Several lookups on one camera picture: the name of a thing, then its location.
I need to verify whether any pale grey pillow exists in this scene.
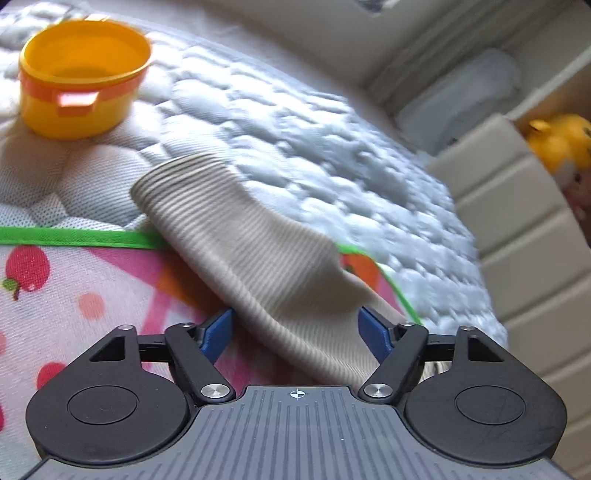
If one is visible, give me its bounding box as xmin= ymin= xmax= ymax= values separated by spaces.
xmin=397 ymin=48 xmax=522 ymax=153

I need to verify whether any beige padded headboard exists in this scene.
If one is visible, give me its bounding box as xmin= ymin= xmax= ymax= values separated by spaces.
xmin=425 ymin=113 xmax=591 ymax=480

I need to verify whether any beige ribbed knit garment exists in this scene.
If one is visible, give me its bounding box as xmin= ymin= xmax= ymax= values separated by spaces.
xmin=130 ymin=154 xmax=451 ymax=386

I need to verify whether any beige bed sheet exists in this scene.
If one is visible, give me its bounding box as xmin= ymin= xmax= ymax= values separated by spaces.
xmin=88 ymin=0 xmax=384 ymax=97

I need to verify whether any colourful printed play mat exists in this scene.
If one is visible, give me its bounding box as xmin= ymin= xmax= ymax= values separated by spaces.
xmin=0 ymin=226 xmax=423 ymax=462

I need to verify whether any yellow plush toy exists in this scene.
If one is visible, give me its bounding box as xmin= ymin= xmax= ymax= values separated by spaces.
xmin=526 ymin=113 xmax=591 ymax=181

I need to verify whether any yellow plastic bucket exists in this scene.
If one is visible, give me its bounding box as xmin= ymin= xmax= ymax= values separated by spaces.
xmin=18 ymin=18 xmax=153 ymax=139

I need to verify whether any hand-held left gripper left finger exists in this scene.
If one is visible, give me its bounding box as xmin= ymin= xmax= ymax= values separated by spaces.
xmin=88 ymin=308 xmax=237 ymax=407

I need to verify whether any white quilted mattress cover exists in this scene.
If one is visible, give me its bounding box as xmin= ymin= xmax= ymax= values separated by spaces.
xmin=0 ymin=9 xmax=509 ymax=347

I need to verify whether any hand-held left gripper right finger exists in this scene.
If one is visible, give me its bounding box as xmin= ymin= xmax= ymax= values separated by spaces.
xmin=358 ymin=306 xmax=509 ymax=407

